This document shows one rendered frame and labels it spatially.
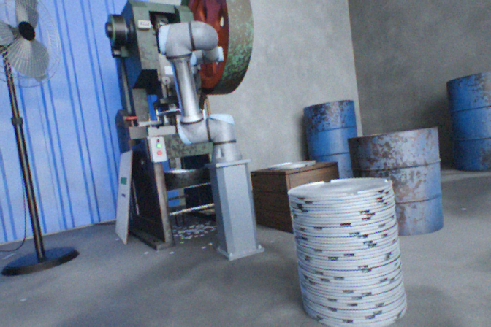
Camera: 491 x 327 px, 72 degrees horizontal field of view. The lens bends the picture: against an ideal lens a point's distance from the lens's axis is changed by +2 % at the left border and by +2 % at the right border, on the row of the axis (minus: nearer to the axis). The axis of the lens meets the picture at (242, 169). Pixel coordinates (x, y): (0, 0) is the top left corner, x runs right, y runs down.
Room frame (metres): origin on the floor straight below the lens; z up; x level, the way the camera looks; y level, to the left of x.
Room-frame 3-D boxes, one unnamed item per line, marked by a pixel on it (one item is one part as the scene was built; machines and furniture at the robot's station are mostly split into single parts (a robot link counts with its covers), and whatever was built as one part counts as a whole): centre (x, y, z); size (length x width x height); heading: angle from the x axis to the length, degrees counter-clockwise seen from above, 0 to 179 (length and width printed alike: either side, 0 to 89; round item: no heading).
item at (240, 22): (2.55, 0.18, 1.33); 1.03 x 0.28 x 0.82; 31
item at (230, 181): (1.64, 0.07, 0.23); 0.19 x 0.19 x 0.45; 23
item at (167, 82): (2.25, 0.39, 1.04); 0.17 x 0.15 x 0.30; 31
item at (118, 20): (2.18, 0.64, 1.31); 0.22 x 0.12 x 0.22; 31
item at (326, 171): (2.07, -0.31, 0.18); 0.40 x 0.38 x 0.35; 27
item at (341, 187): (0.98, -0.27, 0.35); 0.29 x 0.29 x 0.01
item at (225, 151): (1.64, 0.07, 0.50); 0.15 x 0.15 x 0.10
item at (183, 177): (2.29, 0.42, 0.36); 0.34 x 0.34 x 0.10
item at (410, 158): (1.72, -0.77, 0.24); 0.42 x 0.42 x 0.48
